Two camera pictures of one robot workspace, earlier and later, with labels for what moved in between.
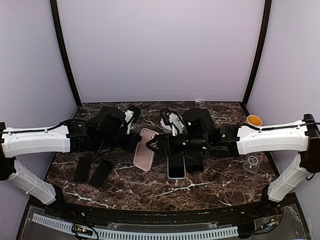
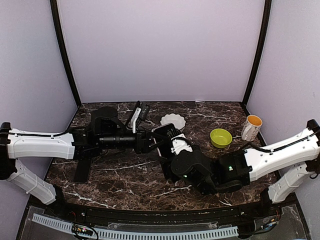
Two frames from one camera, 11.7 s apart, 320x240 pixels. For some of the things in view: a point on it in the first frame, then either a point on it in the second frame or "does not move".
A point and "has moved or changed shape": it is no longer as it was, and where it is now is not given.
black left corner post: x=61 y=39 does not move
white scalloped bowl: x=165 y=128 -> x=177 y=119
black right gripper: x=161 y=139 -> x=165 y=163
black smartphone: x=83 y=170 does not move
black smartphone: x=101 y=173 has moved or changed shape
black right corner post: x=262 y=49 does not move
